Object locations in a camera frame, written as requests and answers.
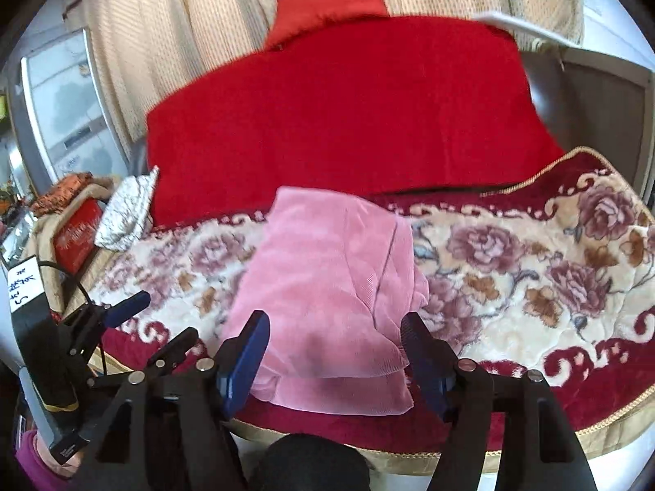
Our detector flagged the red sofa throw blanket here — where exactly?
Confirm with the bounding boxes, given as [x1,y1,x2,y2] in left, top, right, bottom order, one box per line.
[147,17,563,227]

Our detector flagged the silver refrigerator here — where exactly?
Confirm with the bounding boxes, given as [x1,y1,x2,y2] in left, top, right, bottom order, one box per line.
[6,27,128,194]

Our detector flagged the orange patterned folded cloth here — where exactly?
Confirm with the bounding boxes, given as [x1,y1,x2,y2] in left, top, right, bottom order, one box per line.
[30,172,93,217]

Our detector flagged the pink corduroy jacket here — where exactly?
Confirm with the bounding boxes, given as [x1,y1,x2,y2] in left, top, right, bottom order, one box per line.
[222,187,429,417]

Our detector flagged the purple sleeved left forearm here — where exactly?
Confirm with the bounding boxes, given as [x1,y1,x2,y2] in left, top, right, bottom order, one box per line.
[16,430,69,491]

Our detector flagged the person's left hand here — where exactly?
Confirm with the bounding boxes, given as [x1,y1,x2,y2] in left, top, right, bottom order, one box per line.
[32,431,86,479]

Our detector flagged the white crackle pattern pillow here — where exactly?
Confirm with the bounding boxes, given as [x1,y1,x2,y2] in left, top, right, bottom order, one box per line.
[95,166,159,252]

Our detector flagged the black cable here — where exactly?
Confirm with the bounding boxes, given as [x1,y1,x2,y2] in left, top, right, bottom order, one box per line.
[38,259,109,377]

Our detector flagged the floral plush seat blanket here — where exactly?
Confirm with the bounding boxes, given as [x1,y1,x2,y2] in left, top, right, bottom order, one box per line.
[91,149,654,474]

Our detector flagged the wooden baby crib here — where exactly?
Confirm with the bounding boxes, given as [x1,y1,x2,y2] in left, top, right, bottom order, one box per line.
[520,45,655,205]

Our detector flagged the red cushion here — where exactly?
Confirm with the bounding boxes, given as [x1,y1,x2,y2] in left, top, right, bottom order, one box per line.
[264,0,390,49]

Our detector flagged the red gift box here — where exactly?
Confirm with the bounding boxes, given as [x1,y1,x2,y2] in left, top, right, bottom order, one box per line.
[53,198,103,274]

